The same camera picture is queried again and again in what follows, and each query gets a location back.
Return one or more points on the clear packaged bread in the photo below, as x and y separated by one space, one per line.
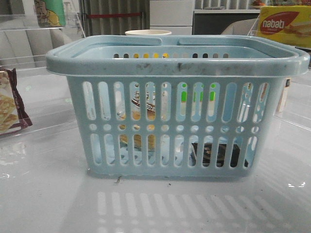
136 115

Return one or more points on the dark tissue pack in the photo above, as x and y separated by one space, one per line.
207 153

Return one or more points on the light blue plastic basket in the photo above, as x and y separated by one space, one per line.
219 89

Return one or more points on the beige box behind basket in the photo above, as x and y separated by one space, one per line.
283 96

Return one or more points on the white paper cup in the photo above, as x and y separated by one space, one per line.
148 32

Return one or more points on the white cabinet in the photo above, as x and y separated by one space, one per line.
175 16

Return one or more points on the clear acrylic shelf right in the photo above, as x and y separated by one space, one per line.
297 110

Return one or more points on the clear acrylic shelf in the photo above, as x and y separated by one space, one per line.
297 110
24 42

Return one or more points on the brown cracker snack packet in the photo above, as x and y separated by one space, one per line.
13 116

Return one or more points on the green yellow cartoon package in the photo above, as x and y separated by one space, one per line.
50 13

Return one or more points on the clear acrylic shelf left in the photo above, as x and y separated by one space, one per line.
24 42

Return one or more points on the yellow nabati wafer box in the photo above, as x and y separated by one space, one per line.
289 25

